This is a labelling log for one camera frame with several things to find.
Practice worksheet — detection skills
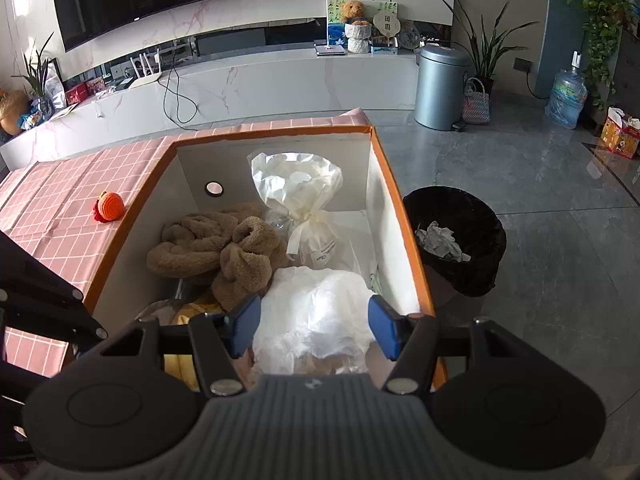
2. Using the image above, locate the orange silver snack packet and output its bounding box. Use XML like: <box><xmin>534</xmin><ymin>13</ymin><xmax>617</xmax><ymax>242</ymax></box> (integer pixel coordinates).
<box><xmin>164</xmin><ymin>299</ymin><xmax>224</xmax><ymax>392</ymax></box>

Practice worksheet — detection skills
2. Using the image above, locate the brown fluffy towel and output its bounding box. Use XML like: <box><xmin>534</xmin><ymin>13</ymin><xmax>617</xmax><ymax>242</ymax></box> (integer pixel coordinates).
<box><xmin>146</xmin><ymin>202</ymin><xmax>290</xmax><ymax>312</ymax></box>

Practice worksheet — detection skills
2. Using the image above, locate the white cloth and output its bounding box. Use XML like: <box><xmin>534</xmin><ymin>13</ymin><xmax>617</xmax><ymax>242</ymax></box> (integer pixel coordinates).
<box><xmin>253</xmin><ymin>266</ymin><xmax>374</xmax><ymax>376</ymax></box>

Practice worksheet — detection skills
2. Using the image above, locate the white gift bag with ribbon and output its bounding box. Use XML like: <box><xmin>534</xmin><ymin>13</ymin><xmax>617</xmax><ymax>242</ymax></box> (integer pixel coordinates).
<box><xmin>250</xmin><ymin>152</ymin><xmax>376</xmax><ymax>278</ymax></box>

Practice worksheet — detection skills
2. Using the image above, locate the pink checkered tablecloth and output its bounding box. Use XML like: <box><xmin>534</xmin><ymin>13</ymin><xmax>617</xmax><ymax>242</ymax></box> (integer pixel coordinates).
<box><xmin>1</xmin><ymin>112</ymin><xmax>378</xmax><ymax>377</ymax></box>

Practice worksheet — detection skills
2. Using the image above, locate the black waste bin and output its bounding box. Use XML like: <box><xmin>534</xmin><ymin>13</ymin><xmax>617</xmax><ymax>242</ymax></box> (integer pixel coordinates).
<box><xmin>402</xmin><ymin>185</ymin><xmax>506</xmax><ymax>297</ymax></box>

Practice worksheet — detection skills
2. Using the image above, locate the orange cardboard box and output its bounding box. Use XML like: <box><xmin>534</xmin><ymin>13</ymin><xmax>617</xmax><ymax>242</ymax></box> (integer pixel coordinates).
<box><xmin>85</xmin><ymin>125</ymin><xmax>435</xmax><ymax>388</ymax></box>

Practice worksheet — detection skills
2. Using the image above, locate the orange red crochet fruit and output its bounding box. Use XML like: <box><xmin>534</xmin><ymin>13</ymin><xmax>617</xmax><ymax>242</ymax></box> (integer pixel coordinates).
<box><xmin>93</xmin><ymin>191</ymin><xmax>125</xmax><ymax>223</ymax></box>

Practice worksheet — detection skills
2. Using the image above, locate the golden round vase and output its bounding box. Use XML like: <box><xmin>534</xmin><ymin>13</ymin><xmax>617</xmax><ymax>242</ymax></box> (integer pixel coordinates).
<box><xmin>0</xmin><ymin>90</ymin><xmax>29</xmax><ymax>136</ymax></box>

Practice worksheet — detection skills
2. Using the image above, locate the woven small basket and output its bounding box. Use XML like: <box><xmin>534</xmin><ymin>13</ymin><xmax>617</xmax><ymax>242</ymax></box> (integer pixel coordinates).
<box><xmin>462</xmin><ymin>77</ymin><xmax>490</xmax><ymax>125</ymax></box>

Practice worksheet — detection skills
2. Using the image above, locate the white wifi router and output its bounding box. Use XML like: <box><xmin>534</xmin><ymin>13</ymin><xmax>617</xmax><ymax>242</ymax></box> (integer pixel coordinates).
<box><xmin>129</xmin><ymin>50</ymin><xmax>163</xmax><ymax>89</ymax></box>

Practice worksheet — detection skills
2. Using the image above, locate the grey metal trash can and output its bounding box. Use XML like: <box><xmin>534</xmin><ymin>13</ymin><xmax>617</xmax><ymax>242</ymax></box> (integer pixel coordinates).
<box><xmin>414</xmin><ymin>44</ymin><xmax>471</xmax><ymax>131</ymax></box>

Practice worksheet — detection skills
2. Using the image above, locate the white marble tv console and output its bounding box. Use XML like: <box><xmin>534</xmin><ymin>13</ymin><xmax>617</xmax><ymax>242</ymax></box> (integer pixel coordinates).
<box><xmin>1</xmin><ymin>49</ymin><xmax>418</xmax><ymax>170</ymax></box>

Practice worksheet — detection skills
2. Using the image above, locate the blue water jug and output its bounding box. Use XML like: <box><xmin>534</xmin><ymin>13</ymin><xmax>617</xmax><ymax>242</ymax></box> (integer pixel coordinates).
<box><xmin>544</xmin><ymin>51</ymin><xmax>588</xmax><ymax>129</ymax></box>

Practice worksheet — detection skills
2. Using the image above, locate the red gift box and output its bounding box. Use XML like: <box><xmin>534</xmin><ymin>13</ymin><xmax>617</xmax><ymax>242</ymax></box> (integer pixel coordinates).
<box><xmin>601</xmin><ymin>107</ymin><xmax>640</xmax><ymax>159</ymax></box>

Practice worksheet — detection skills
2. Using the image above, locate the potted long-leaf plant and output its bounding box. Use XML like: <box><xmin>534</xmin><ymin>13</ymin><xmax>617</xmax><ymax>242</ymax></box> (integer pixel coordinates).
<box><xmin>442</xmin><ymin>0</ymin><xmax>538</xmax><ymax>93</ymax></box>

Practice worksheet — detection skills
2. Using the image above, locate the brown teddy bear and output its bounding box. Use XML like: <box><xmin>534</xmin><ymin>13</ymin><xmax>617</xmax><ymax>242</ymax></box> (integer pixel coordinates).
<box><xmin>340</xmin><ymin>0</ymin><xmax>364</xmax><ymax>23</ymax></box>

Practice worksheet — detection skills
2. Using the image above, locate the hanging pothos plant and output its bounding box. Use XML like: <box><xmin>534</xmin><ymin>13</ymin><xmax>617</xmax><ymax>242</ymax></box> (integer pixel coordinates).
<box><xmin>531</xmin><ymin>0</ymin><xmax>637</xmax><ymax>111</ymax></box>

